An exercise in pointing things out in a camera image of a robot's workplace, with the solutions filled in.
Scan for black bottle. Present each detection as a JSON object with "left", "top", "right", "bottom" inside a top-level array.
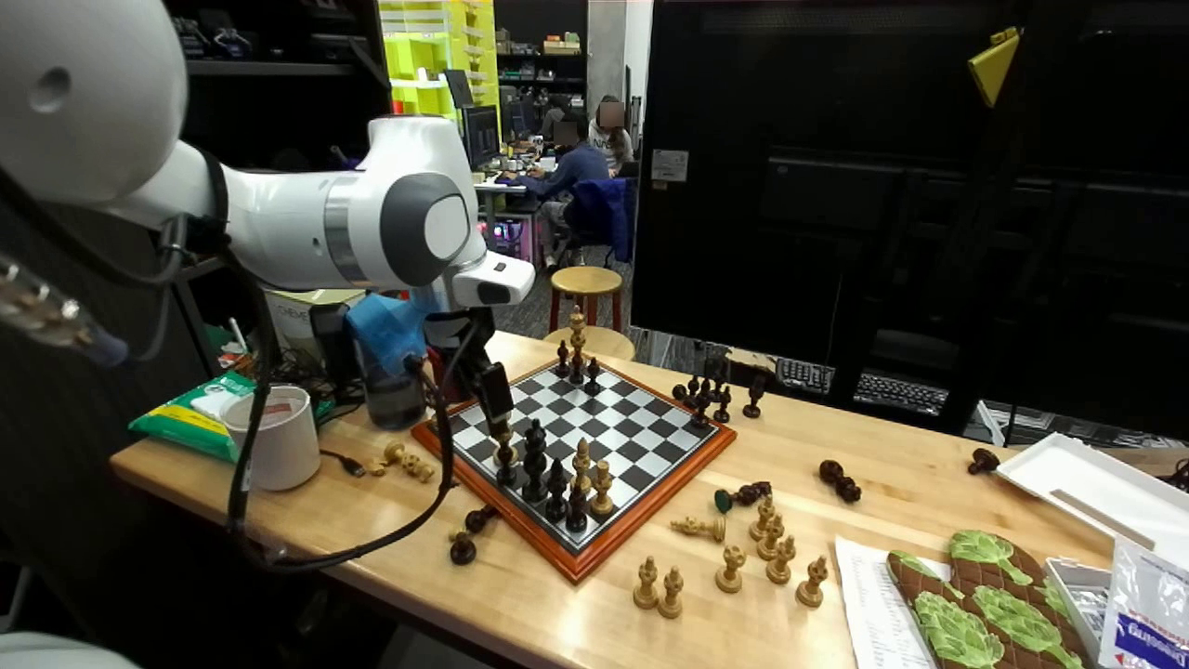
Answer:
[{"left": 362, "top": 357, "right": 430, "bottom": 434}]

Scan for checkered wooden chess board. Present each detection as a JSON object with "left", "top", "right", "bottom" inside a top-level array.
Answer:
[{"left": 408, "top": 349, "right": 739, "bottom": 588}]

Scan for grey ribbed cable connector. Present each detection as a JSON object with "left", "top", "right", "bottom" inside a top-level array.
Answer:
[{"left": 0, "top": 254, "right": 134, "bottom": 372}]

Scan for white tray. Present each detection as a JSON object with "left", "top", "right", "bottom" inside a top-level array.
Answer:
[{"left": 993, "top": 426, "right": 1189, "bottom": 558}]

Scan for clear plastic container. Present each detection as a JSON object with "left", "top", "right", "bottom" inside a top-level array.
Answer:
[{"left": 1044, "top": 554, "right": 1113, "bottom": 642}]

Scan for round wooden stool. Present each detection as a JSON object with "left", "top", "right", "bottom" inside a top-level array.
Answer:
[
  {"left": 546, "top": 259, "right": 626, "bottom": 339},
  {"left": 541, "top": 323, "right": 640, "bottom": 368}
]

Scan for tall black chess piece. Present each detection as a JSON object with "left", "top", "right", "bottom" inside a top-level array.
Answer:
[{"left": 520, "top": 415, "right": 554, "bottom": 505}]

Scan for tall light chess king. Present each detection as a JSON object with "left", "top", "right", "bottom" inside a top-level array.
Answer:
[{"left": 564, "top": 307, "right": 594, "bottom": 365}]

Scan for plastic bag blue print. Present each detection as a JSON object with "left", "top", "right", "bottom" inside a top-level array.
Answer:
[{"left": 1094, "top": 530, "right": 1189, "bottom": 669}]

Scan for white Chemex box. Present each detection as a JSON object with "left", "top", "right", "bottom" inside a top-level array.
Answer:
[{"left": 260, "top": 285, "right": 373, "bottom": 368}]

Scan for white label on partition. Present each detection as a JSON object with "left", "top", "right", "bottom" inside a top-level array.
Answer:
[{"left": 650, "top": 146, "right": 689, "bottom": 191}]

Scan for person in blue sweater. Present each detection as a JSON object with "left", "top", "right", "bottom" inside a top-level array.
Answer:
[{"left": 525, "top": 113, "right": 611, "bottom": 209}]

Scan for white paper cup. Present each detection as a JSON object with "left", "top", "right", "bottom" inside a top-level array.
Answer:
[{"left": 217, "top": 384, "right": 325, "bottom": 496}]

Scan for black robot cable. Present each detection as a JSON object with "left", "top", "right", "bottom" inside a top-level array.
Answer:
[{"left": 221, "top": 274, "right": 459, "bottom": 571}]

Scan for yellow green shelf bins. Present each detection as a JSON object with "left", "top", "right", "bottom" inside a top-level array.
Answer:
[{"left": 373, "top": 0, "right": 505, "bottom": 126}]

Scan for green wipes packet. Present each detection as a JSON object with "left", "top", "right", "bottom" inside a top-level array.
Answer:
[{"left": 125, "top": 368, "right": 271, "bottom": 471}]

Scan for dark chess piece green base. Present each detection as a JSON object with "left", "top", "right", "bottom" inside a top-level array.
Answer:
[{"left": 708, "top": 474, "right": 775, "bottom": 517}]

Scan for dark shelf unit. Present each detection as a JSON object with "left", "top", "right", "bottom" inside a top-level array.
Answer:
[{"left": 172, "top": 0, "right": 399, "bottom": 171}]

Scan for white paper towel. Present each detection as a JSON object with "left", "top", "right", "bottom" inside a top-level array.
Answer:
[{"left": 827, "top": 534, "right": 942, "bottom": 669}]

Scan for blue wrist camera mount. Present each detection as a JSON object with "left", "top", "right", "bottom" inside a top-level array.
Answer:
[{"left": 341, "top": 289, "right": 435, "bottom": 384}]

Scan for yellow triangular flag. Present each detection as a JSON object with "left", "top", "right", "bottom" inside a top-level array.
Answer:
[{"left": 965, "top": 22, "right": 1024, "bottom": 113}]

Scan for person with long hair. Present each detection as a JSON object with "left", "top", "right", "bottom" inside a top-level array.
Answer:
[{"left": 588, "top": 94, "right": 641, "bottom": 171}]

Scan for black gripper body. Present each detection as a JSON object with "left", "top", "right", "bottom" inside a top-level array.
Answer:
[{"left": 423, "top": 307, "right": 500, "bottom": 380}]

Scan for person in background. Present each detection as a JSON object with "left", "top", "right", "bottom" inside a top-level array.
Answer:
[{"left": 560, "top": 176, "right": 641, "bottom": 266}]

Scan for brown green patterned cloth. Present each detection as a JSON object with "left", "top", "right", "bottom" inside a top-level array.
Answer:
[{"left": 885, "top": 527, "right": 1092, "bottom": 669}]

